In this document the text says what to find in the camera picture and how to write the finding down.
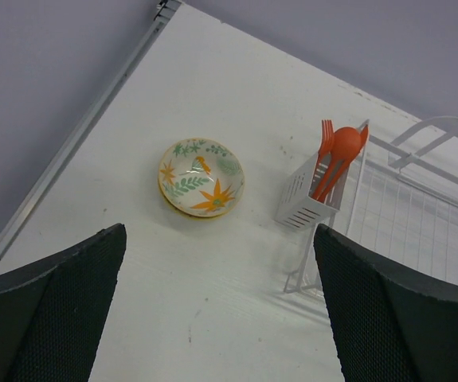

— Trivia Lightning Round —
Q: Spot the white wire dish rack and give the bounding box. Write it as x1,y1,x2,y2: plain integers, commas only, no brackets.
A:
306,116,458,285

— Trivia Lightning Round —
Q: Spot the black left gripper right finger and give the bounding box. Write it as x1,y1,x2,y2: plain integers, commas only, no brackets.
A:
314,224,458,381

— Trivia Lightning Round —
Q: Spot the orange plastic knife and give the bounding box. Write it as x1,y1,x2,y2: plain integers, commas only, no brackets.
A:
319,123,369,202

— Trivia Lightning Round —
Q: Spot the blue zigzag patterned bowl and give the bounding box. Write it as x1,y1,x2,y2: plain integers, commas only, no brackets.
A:
158,138,245,216

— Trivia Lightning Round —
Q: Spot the orange plastic fork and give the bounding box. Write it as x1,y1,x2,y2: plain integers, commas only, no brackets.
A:
311,119,335,201

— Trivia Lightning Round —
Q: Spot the orange plastic spoon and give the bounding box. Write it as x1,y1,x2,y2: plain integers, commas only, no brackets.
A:
313,127,362,203

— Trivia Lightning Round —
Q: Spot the white cutlery caddy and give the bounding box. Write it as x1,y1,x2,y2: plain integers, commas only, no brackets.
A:
274,154,347,230

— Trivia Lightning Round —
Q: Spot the yellow patterned bowl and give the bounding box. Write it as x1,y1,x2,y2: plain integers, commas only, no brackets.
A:
159,191,230,220

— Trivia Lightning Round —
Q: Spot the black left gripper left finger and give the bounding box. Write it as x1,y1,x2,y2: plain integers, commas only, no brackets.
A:
0,224,127,381

